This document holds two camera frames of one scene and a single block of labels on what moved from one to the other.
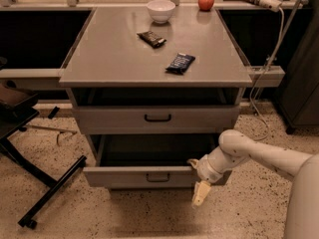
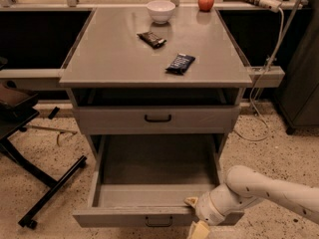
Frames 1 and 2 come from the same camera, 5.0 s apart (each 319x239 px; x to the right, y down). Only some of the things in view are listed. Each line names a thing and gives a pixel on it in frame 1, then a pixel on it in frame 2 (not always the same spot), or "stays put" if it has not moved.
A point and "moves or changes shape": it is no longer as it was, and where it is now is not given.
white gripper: (205, 170) → (203, 209)
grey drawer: (150, 160) moves or changes shape
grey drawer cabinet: (130, 75) stays put
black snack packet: (180, 64) stays put
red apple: (205, 2) stays put
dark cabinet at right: (297, 95) stays put
